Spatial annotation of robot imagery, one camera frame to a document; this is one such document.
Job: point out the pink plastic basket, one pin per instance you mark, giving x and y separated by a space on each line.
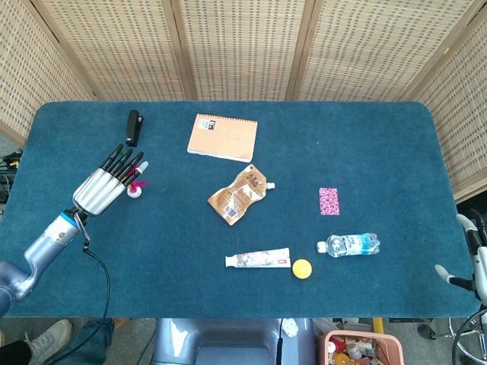
363 348

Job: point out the colourful feather shuttlecock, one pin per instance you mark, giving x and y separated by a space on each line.
135 189

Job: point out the orange spiral notebook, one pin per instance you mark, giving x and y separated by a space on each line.
223 137

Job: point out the white sneaker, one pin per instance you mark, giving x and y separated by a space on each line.
47 340

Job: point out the white toothpaste tube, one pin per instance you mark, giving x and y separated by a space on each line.
258 259

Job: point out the black stapler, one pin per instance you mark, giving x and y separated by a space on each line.
134 127

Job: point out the brown spouted drink pouch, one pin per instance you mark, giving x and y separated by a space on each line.
237 194

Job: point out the woven bamboo folding screen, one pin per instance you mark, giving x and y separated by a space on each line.
243 49

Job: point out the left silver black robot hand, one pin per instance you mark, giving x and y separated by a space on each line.
104 182

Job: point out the blue jeans leg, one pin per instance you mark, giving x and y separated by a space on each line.
85 342

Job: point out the yellow round ball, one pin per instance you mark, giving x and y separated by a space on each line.
302 268

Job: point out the blue table cloth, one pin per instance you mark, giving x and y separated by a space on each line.
243 213

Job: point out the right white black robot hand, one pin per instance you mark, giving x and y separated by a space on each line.
473 254

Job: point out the pink patterned card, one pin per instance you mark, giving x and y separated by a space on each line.
329 201

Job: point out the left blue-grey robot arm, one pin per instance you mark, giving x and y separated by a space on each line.
36 258

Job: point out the chrome stool base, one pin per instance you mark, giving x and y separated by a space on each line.
472 336

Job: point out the blue-grey robot torso base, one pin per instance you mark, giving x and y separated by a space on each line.
232 340

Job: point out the clear plastic water bottle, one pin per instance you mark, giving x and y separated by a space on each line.
350 244

